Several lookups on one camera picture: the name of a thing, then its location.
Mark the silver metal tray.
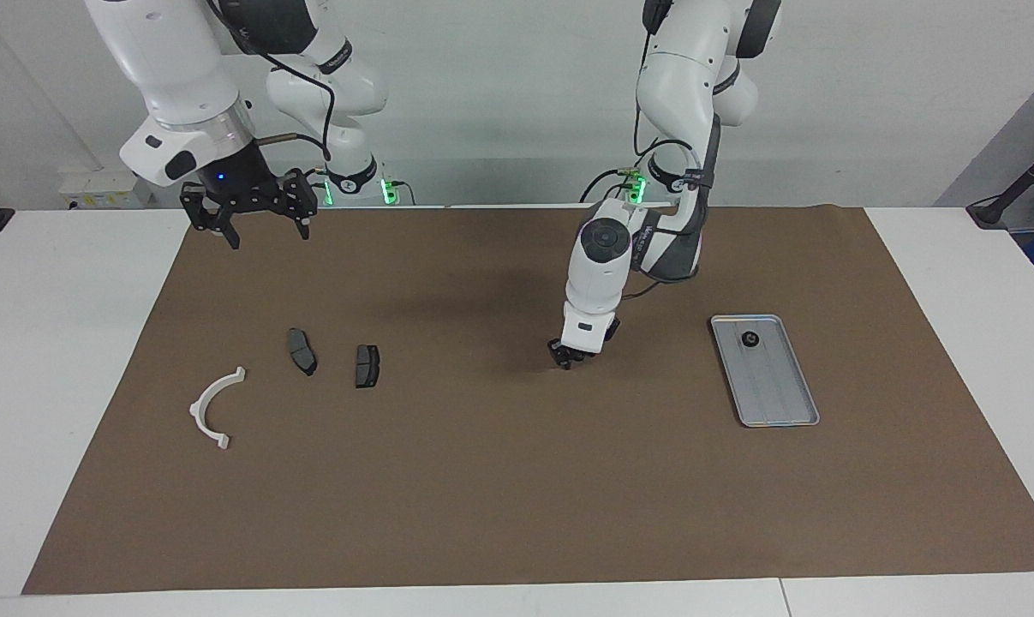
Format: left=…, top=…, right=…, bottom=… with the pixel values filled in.
left=709, top=314, right=822, bottom=428

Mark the dark curved brake pad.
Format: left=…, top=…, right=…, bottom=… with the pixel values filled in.
left=286, top=328, right=319, bottom=377

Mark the brown table mat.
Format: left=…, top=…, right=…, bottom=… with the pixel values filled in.
left=21, top=206, right=1034, bottom=595

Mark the white power strip box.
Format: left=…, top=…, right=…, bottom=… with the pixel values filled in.
left=58, top=169, right=153, bottom=211

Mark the dark rectangular brake pad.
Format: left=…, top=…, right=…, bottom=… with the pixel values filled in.
left=354, top=344, right=382, bottom=390

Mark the black right base cable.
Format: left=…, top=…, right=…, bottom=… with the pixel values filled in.
left=292, top=167, right=329, bottom=208

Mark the black base cable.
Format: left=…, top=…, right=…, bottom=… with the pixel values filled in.
left=292, top=167, right=329, bottom=208
left=579, top=165, right=646, bottom=205

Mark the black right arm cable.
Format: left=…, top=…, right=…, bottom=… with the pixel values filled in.
left=208, top=0, right=336, bottom=164

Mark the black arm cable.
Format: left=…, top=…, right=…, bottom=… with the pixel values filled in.
left=635, top=30, right=723, bottom=301
left=208, top=0, right=336, bottom=164

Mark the black left base cable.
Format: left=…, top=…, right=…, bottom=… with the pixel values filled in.
left=579, top=165, right=646, bottom=205

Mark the white curved plastic bracket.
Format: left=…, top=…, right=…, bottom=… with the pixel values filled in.
left=188, top=366, right=248, bottom=451

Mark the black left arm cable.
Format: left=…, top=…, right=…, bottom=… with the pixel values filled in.
left=635, top=30, right=723, bottom=301

